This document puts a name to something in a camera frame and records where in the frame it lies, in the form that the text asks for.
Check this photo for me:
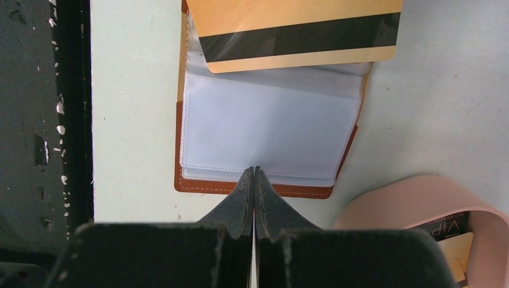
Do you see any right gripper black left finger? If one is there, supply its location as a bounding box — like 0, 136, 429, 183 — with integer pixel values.
45, 168, 255, 287

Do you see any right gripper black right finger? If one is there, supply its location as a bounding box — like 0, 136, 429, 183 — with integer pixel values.
254, 167, 457, 287

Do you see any pink oval tray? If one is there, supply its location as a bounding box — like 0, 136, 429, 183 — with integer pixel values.
334, 175, 508, 287

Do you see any brown leather card holder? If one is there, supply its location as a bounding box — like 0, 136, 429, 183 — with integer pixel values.
174, 3, 372, 199

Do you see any stack of striped credit cards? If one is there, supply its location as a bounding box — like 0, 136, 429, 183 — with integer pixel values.
415, 211, 474, 287

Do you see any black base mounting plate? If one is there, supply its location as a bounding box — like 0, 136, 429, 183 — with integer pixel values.
1, 1, 93, 287

